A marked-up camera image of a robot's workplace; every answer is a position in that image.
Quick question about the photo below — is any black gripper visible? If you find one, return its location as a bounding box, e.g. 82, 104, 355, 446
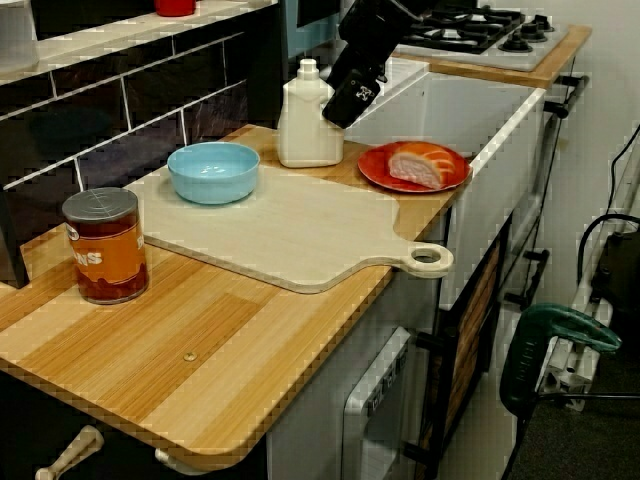
321, 8, 409, 130

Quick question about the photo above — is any white plastic detergent bottle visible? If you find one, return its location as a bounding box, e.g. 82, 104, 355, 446
278, 58, 346, 169

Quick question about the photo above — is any red round plate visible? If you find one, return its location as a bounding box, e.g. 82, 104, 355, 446
357, 141, 474, 195

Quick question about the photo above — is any salmon nigiri sushi toy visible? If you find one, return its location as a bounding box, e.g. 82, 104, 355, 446
387, 141, 465, 191

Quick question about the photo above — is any light blue bowl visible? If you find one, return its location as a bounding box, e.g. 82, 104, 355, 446
166, 141, 261, 205

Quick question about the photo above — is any white toy sink unit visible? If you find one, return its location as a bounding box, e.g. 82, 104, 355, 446
327, 53, 547, 311

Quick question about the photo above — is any toy gas stove top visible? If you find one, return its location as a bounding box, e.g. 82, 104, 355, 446
392, 3, 571, 74

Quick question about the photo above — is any red ketchup bottle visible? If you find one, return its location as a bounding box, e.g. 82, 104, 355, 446
153, 0, 197, 18

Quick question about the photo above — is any white tiled shelf ledge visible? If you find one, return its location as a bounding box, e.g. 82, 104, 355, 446
0, 0, 281, 89

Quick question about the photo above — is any orange beans can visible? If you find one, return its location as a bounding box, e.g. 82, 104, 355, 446
61, 186, 150, 305

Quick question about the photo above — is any grey toy dishwasher door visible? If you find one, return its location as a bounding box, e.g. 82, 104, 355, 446
342, 325, 415, 480

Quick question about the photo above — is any green power tool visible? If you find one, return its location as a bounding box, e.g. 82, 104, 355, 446
499, 302, 624, 419

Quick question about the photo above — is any white toy kitchen cabinet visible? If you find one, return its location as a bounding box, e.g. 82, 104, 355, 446
264, 279, 451, 480

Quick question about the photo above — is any white cup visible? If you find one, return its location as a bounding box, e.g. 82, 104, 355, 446
0, 0, 40, 74

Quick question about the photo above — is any white peg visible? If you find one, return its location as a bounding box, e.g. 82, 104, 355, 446
153, 446, 201, 476

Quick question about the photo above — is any wooden peg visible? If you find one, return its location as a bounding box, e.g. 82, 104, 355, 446
33, 424, 106, 480

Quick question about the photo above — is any wooden cutting board with handle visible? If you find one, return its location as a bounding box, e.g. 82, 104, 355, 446
142, 162, 455, 295

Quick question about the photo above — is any black oven handle bar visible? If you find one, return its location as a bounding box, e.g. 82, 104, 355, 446
543, 73, 591, 120

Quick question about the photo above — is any wood panel black frame door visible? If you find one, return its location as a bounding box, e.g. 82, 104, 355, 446
417, 209, 516, 480

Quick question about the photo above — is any black door handle bar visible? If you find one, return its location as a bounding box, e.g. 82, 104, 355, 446
503, 248, 551, 309

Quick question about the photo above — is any thin black cable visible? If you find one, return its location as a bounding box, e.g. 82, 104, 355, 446
606, 134, 640, 207

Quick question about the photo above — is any thick black cable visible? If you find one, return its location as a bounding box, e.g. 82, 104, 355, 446
577, 213, 640, 289

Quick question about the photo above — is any aluminium profile bracket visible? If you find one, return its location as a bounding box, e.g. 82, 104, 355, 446
537, 334, 601, 412

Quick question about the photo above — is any straight black cord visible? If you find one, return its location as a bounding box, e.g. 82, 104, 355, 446
537, 391, 640, 401

